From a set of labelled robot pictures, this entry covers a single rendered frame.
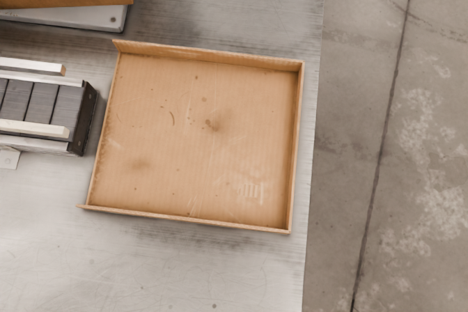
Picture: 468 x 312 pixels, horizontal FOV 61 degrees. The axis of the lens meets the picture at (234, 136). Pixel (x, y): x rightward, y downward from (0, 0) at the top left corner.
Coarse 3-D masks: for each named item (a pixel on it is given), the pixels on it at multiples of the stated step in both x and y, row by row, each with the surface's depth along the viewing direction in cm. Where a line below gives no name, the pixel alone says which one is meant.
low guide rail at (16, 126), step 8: (0, 120) 54; (8, 120) 54; (16, 120) 54; (0, 128) 54; (8, 128) 54; (16, 128) 54; (24, 128) 54; (32, 128) 54; (40, 128) 54; (48, 128) 54; (56, 128) 54; (64, 128) 54; (56, 136) 55; (64, 136) 55
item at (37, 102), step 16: (0, 80) 59; (16, 80) 59; (0, 96) 59; (16, 96) 59; (32, 96) 59; (48, 96) 59; (64, 96) 59; (80, 96) 59; (0, 112) 58; (16, 112) 58; (32, 112) 58; (48, 112) 58; (64, 112) 58
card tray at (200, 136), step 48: (144, 48) 63; (192, 48) 62; (144, 96) 64; (192, 96) 64; (240, 96) 64; (288, 96) 64; (144, 144) 62; (192, 144) 62; (240, 144) 62; (288, 144) 62; (96, 192) 60; (144, 192) 60; (192, 192) 60; (240, 192) 60; (288, 192) 59
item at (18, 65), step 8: (0, 64) 51; (8, 64) 51; (16, 64) 51; (24, 64) 51; (32, 64) 51; (40, 64) 51; (48, 64) 51; (56, 64) 51; (40, 72) 52; (48, 72) 51; (56, 72) 51; (64, 72) 52
